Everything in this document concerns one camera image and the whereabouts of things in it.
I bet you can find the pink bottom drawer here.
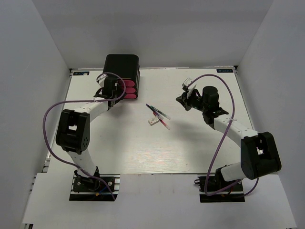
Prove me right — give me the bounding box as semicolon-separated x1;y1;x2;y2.
123;93;138;100

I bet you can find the blue corner label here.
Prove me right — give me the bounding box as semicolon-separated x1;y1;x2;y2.
216;69;234;73
72;71;90;76

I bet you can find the left blue corner label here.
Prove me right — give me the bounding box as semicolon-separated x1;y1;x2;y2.
72;71;90;76

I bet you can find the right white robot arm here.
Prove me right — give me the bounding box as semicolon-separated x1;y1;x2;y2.
176;86;282;190

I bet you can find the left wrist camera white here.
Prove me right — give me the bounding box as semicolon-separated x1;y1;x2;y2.
96;74;108;87

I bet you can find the white eraser block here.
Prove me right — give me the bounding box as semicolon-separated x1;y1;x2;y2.
148;117;159;126

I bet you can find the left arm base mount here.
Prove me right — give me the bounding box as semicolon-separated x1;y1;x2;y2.
69;170;121;202

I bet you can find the green pen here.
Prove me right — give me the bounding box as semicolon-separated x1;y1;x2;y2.
151;106;171;120

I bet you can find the black drawer cabinet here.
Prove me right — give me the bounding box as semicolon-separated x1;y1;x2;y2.
103;54;140;95

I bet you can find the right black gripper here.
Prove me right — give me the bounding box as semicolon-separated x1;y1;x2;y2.
177;89;208;112

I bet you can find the pink drawer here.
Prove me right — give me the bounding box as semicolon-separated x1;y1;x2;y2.
123;93;138;100
119;80;136;87
125;87;137;94

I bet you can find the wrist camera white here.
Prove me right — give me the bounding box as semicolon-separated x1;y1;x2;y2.
96;74;108;87
182;78;196;97

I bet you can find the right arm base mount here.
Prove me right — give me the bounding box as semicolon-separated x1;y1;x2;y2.
194;175;246;204

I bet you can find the purple pen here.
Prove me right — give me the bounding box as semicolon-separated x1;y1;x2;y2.
146;104;163;119

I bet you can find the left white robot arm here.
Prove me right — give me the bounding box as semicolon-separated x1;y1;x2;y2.
56;73;126;190

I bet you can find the red pen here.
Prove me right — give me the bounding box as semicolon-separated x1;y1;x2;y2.
153;112;170;130

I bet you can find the right blue corner label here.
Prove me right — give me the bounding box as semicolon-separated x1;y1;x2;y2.
216;69;234;73

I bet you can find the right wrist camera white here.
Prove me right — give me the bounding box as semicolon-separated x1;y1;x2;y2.
182;78;196;97

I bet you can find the pink top drawer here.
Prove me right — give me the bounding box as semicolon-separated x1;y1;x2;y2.
119;80;136;87

